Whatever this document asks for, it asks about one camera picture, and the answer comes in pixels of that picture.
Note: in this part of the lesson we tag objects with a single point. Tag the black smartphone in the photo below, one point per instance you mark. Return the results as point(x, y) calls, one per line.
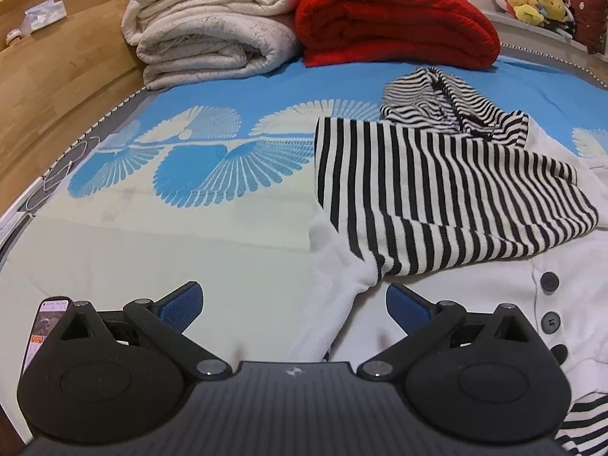
point(45, 327)

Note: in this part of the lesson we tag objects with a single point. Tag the thin-striped hooded garment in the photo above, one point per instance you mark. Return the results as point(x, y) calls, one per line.
point(427, 99)

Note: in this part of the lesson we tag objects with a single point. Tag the red folded quilt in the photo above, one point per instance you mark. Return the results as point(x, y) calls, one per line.
point(394, 23)

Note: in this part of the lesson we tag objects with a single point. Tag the white window ledge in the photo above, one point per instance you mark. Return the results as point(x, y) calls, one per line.
point(503, 21)

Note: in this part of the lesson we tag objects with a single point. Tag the black white striped garment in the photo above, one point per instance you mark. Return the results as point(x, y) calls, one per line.
point(475, 304)

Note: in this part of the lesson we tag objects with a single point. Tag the dark red cushion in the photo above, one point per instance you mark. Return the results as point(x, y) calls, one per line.
point(589, 14)

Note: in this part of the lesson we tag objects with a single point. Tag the wooden headboard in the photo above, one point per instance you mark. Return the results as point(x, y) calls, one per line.
point(57, 95)

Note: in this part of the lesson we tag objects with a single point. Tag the cream folded blanket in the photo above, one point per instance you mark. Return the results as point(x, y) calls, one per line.
point(213, 33)

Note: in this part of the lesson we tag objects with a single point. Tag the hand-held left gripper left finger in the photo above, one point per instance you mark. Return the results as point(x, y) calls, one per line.
point(183, 306)

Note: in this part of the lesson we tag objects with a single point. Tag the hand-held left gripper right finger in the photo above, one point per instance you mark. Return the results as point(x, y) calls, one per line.
point(406, 306)

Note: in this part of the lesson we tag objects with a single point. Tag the wide-striped black white top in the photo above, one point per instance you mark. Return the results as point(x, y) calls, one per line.
point(427, 190)

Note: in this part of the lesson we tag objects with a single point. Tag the clear plastic bag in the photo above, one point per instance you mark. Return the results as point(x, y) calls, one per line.
point(45, 14)

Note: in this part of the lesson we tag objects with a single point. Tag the blue printed bed mat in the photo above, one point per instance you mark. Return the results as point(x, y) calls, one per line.
point(285, 90)

